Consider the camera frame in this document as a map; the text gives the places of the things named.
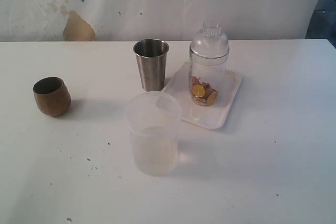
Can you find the translucent plastic container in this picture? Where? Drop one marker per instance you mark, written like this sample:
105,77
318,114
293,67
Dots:
154,120

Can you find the wooden blocks and coins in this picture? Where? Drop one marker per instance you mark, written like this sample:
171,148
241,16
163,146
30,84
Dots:
202,93

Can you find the stainless steel cup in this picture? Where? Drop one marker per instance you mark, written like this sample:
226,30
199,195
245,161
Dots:
151,59

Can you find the clear plastic shaker cup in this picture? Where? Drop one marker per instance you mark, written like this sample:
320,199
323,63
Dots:
210,70

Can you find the clear dome shaker lid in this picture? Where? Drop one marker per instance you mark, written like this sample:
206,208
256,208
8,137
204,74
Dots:
210,41

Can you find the brown wooden cup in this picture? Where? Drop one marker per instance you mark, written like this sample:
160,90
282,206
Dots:
52,96

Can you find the white rectangular tray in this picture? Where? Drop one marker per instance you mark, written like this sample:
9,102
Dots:
209,117

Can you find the brown cardboard piece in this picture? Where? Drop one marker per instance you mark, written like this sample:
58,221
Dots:
77,29

